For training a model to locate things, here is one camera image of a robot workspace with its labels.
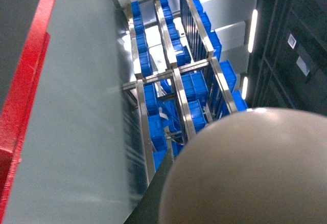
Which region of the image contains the beige plastic dustpan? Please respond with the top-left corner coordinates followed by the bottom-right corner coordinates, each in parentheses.
top-left (159, 108), bottom-right (326, 223)

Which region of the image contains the stainless steel shelf rack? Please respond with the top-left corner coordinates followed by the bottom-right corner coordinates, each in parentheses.
top-left (123, 0), bottom-right (248, 182)

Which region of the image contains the red frame work table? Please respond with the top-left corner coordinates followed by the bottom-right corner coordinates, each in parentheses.
top-left (1, 0), bottom-right (56, 219)

